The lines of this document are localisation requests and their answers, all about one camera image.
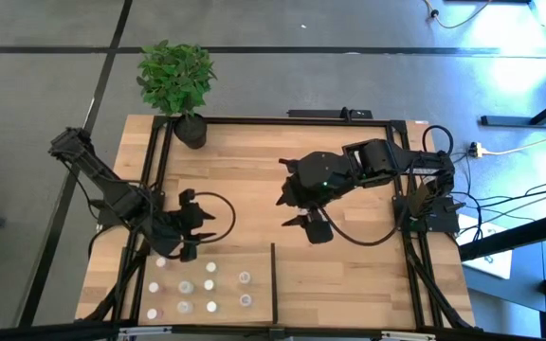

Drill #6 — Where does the black shelf end frame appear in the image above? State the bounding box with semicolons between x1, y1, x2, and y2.
119;245;130;290

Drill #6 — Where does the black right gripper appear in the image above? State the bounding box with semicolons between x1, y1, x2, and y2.
276;151;353;245

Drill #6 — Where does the black desk foot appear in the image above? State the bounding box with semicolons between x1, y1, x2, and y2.
480;88;546;129

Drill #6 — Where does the white power cable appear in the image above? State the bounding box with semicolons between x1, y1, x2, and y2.
483;134;546;157

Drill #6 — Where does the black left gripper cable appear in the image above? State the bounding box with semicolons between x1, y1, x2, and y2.
191;190;237;246

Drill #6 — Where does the beige cable with black plug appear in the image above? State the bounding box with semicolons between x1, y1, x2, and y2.
422;0;492;29

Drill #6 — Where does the black aluminium table frame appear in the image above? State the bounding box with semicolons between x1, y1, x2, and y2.
0;115;546;341

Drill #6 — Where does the black shelf divider frame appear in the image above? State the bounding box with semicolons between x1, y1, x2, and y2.
269;242;279;326

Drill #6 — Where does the yellow white power adaptor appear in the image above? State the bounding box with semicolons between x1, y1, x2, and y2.
466;141;488;160

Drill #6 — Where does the white box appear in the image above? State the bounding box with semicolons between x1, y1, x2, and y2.
456;212;514;280

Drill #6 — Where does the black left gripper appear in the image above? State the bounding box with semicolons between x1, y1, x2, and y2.
168;188;218;262

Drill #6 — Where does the black bar device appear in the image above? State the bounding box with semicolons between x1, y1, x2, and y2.
286;106;373;120

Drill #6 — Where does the grey floor cable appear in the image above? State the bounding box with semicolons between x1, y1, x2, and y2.
489;193;546;222

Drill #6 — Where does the black plant pot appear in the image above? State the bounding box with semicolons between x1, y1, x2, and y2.
173;112;208;151

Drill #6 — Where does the wooden shelf board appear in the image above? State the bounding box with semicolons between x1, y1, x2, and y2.
137;253;275;327

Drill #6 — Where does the black floor cable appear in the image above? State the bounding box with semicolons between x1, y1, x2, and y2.
461;184;546;207

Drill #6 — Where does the green artificial plant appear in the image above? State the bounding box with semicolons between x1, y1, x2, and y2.
135;40;218;117

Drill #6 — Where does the black desk crossbeam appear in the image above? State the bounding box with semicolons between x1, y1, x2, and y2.
459;207;546;262

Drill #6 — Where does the silver metal bracket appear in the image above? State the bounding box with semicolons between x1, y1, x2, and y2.
380;331;438;341
115;326;173;341

